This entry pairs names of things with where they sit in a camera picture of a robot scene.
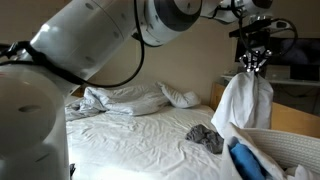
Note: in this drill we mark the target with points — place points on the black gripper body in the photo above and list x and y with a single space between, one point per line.
256 40

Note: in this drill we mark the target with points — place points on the grey sock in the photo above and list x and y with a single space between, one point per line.
210 139

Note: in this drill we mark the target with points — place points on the white shirt with blue lining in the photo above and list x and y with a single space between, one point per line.
243 160

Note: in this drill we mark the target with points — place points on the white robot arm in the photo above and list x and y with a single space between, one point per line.
76 42

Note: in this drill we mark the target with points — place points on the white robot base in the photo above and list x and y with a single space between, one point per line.
33 142

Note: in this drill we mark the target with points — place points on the wooden bed footboard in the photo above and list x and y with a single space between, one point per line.
287 119

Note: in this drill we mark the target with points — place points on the white bed sheet mattress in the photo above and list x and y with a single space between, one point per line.
149 147

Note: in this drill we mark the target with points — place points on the black computer monitor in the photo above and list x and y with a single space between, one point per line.
305 51

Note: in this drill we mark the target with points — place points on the white desk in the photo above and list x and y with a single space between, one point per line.
282 81

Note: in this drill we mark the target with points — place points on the white pillow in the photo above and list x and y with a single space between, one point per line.
178 99

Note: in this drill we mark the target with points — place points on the white crumpled duvet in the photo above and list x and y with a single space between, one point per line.
133 101

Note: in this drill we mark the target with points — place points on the white rope laundry hamper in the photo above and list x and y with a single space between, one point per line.
288 149

